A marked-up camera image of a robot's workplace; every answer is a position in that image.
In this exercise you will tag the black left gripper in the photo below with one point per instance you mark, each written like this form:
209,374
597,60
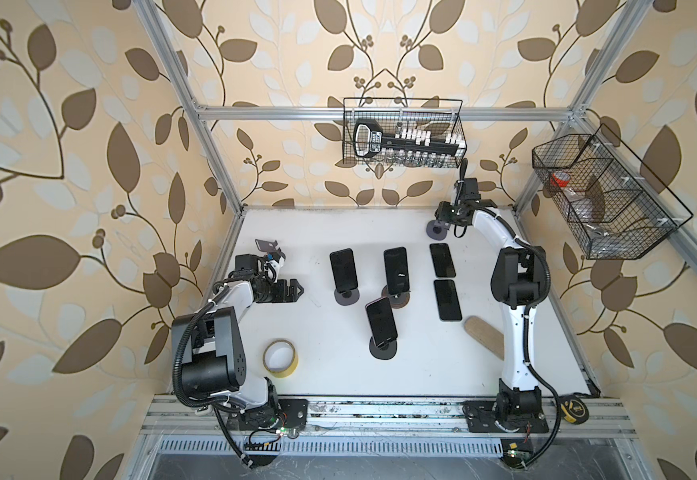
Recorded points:
290,295

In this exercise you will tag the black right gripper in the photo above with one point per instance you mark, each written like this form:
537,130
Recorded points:
441,212

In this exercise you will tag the grey phone stand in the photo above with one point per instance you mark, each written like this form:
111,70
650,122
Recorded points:
346,298
437,230
266,246
386,351

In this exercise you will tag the black smartphone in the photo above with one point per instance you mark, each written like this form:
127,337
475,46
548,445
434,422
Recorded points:
396,271
443,264
381,321
344,271

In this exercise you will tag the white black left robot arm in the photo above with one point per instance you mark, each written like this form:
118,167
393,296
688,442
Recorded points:
210,367

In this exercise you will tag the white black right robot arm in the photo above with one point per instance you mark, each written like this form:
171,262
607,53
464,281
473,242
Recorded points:
519,282

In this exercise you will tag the wooden base phone stand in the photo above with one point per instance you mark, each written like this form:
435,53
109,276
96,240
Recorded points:
397,301

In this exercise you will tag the yellow masking tape roll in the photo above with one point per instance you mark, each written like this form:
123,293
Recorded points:
280,358

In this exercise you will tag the clear bottle red cap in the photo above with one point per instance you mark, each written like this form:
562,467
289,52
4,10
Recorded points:
581,206

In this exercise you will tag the yellow black tape measure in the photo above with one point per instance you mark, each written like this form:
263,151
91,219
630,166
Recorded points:
573,409

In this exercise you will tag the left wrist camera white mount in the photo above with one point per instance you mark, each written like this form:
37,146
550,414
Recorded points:
262,268

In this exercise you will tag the black wire basket back wall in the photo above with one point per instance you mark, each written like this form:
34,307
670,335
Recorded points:
439,116

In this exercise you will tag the black wire basket wall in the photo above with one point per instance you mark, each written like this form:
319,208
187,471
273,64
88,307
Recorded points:
640,209
439,116

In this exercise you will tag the black socket set rail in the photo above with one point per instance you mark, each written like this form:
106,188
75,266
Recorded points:
369,140

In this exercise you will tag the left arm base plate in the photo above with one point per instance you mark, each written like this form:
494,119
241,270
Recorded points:
288,413

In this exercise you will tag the black wire basket right wall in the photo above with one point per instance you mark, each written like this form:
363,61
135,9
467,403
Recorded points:
640,209

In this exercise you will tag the aluminium front rail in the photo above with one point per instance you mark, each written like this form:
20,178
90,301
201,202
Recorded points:
396,416

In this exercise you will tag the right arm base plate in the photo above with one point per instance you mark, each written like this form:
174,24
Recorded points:
482,416

